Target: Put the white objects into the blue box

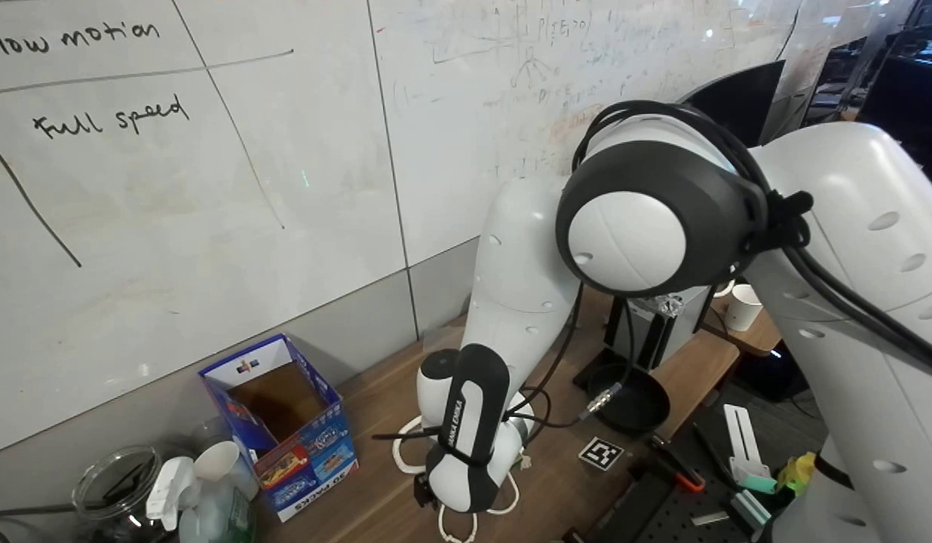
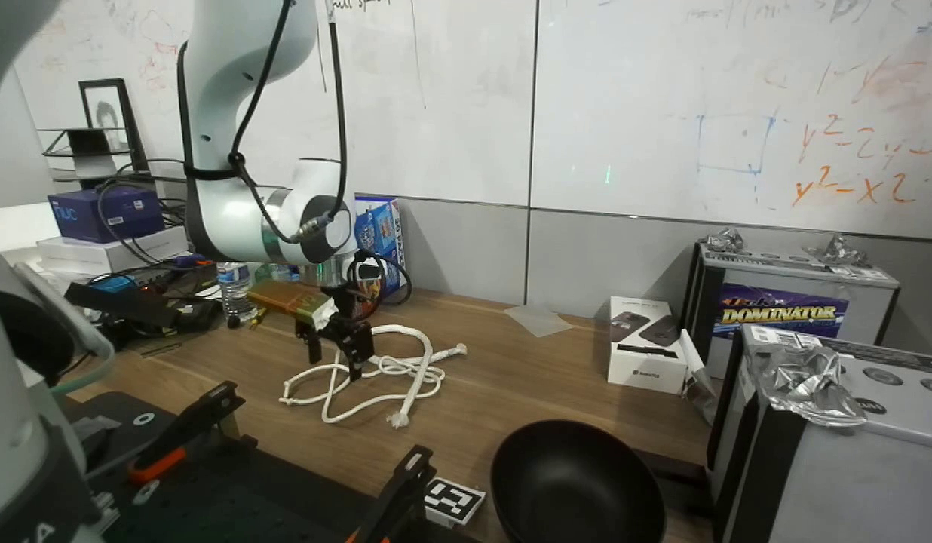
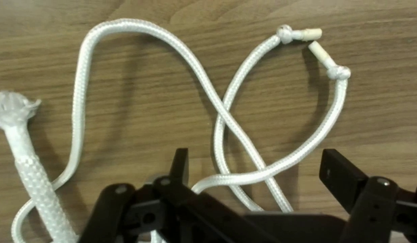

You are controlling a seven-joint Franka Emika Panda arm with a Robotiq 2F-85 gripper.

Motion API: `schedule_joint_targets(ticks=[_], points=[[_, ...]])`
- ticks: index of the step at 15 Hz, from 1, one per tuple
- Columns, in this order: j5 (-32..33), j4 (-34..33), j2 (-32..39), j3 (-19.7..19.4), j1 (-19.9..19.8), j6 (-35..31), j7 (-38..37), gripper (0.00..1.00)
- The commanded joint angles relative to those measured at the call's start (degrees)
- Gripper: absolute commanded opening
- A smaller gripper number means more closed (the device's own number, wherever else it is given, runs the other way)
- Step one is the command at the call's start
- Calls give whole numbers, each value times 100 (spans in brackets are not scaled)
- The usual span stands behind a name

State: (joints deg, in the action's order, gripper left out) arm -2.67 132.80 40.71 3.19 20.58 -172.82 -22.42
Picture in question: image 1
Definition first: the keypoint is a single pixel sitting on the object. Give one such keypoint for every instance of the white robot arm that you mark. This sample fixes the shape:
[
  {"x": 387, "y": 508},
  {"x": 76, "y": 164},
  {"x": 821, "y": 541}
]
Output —
[{"x": 846, "y": 251}]

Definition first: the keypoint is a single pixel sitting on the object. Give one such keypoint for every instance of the blue snack carton box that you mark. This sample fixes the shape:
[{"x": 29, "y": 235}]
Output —
[{"x": 308, "y": 463}]

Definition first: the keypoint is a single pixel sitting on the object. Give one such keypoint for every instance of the black bowl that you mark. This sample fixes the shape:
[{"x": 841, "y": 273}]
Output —
[{"x": 635, "y": 408}]

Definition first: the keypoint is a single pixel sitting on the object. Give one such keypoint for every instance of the black white fiducial tag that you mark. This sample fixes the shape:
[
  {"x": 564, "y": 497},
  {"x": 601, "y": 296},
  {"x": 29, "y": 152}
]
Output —
[{"x": 601, "y": 452}]

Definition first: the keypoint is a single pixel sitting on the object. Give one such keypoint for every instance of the white cup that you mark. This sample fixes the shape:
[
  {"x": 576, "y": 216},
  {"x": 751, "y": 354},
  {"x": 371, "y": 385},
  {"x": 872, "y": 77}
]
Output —
[{"x": 742, "y": 305}]

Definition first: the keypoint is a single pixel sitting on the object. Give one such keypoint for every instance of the black perforated mat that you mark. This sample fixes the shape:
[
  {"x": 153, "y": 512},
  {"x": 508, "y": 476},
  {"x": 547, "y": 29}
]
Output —
[{"x": 686, "y": 508}]

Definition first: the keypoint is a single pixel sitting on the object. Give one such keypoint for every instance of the white plastic strip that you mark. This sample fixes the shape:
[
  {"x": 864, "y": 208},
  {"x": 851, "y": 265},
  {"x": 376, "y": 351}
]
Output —
[{"x": 742, "y": 437}]

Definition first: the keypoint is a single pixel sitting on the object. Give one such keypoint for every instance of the translucent spray bottle green liquid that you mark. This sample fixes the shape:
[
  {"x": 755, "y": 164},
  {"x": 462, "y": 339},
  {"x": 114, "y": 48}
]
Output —
[{"x": 212, "y": 501}]

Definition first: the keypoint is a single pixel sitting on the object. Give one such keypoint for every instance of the teal yellow tool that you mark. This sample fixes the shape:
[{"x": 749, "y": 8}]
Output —
[{"x": 775, "y": 493}]

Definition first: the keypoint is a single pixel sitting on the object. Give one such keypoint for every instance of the clear glass jar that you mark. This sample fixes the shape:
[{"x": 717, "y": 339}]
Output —
[{"x": 107, "y": 493}]

